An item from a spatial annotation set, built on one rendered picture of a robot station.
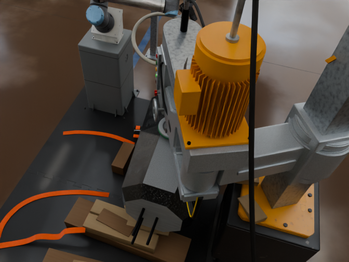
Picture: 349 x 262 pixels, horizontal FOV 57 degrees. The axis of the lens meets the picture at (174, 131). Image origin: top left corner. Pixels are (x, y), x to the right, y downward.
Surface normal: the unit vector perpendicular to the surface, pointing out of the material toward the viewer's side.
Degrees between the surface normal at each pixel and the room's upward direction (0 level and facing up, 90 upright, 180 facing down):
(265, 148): 0
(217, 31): 0
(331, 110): 90
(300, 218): 0
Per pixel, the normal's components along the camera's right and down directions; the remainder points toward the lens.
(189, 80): 0.07, -0.63
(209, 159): 0.16, 0.77
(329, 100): -0.97, 0.14
